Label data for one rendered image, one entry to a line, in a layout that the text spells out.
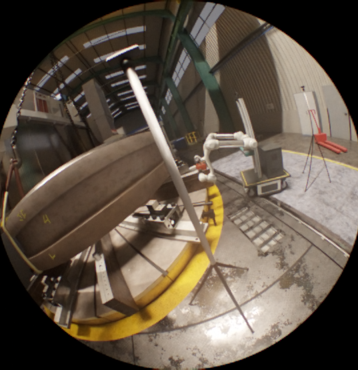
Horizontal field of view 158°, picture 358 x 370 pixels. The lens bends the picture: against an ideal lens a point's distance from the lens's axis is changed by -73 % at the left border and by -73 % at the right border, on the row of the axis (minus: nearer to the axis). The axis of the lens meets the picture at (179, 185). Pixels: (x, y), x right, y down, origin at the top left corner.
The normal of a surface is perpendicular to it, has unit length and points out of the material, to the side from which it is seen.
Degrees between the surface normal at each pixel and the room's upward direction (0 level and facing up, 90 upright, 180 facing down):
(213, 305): 0
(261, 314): 0
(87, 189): 90
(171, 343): 0
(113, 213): 90
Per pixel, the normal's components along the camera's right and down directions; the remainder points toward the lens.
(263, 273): -0.37, -0.86
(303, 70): -0.91, 0.42
